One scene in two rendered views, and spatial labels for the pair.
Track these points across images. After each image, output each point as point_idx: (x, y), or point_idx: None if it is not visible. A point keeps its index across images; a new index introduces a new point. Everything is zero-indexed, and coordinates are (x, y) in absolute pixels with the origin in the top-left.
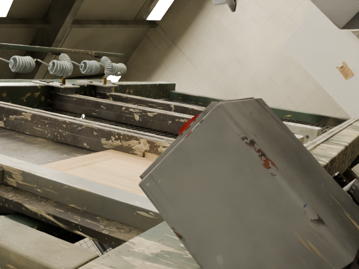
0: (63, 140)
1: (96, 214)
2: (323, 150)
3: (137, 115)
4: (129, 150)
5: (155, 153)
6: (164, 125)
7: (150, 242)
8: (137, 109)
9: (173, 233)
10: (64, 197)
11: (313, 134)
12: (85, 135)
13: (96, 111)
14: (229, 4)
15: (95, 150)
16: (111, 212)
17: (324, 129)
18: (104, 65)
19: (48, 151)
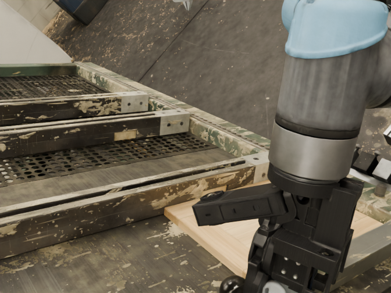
0: (91, 231)
1: (371, 267)
2: (210, 118)
3: (2, 143)
4: (186, 198)
5: (213, 188)
6: (49, 143)
7: None
8: (0, 136)
9: None
10: (349, 275)
11: (145, 100)
12: (127, 208)
13: None
14: (191, 2)
15: (142, 218)
16: (381, 257)
17: (74, 81)
18: None
19: (132, 255)
